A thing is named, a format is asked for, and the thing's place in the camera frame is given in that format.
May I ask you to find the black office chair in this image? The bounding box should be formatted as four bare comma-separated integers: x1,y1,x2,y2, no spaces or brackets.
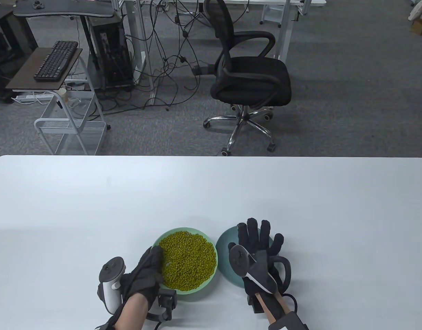
203,0,293,157

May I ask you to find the person's right hand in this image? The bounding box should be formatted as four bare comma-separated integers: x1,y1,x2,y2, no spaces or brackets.
228,218,285,297

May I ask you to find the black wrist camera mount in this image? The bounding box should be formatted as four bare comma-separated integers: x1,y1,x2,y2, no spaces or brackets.
147,289,177,321
247,294,267,314

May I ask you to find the tangle of black cables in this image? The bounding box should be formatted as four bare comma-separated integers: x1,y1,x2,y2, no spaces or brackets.
90,0,252,119

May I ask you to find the black keyboard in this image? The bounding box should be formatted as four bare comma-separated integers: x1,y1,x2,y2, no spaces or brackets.
33,41,79,82

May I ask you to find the black box cable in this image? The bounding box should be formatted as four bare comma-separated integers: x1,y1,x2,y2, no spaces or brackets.
281,292,298,312

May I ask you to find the black box with white label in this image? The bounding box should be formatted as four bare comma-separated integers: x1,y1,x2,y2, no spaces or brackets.
269,311,309,330

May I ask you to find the white desk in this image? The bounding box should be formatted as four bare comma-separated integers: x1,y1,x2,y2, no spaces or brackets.
259,0,327,59

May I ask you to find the black cabinet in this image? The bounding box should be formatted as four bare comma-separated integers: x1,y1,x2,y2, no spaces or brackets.
0,5,38,103

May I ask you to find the dark curved desk top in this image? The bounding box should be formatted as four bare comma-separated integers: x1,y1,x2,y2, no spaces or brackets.
13,0,114,18

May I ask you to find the teal plate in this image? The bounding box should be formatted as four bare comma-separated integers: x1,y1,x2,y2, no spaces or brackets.
217,227,284,288

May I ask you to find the light green plate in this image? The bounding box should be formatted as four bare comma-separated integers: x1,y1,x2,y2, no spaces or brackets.
152,227,219,293

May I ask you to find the person's left hand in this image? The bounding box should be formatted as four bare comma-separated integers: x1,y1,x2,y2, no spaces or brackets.
120,246,164,305

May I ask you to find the white wire cart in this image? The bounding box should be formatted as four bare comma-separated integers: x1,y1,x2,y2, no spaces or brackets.
34,55,111,156

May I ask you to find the brown keyboard shelf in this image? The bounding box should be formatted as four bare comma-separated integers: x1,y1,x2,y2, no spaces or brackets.
5,47,83,92

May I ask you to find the white desk frame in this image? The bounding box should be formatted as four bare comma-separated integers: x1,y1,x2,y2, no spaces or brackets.
111,0,157,97

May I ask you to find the white power strip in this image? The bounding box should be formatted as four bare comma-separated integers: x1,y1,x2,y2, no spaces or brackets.
11,93,56,103

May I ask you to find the black computer tower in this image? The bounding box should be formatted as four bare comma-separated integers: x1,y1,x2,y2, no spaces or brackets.
87,15,134,92

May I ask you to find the pile of green beans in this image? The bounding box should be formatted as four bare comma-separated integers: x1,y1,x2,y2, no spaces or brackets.
159,232,217,289

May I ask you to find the person's left forearm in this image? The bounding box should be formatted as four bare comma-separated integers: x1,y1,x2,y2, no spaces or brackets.
113,295,151,330

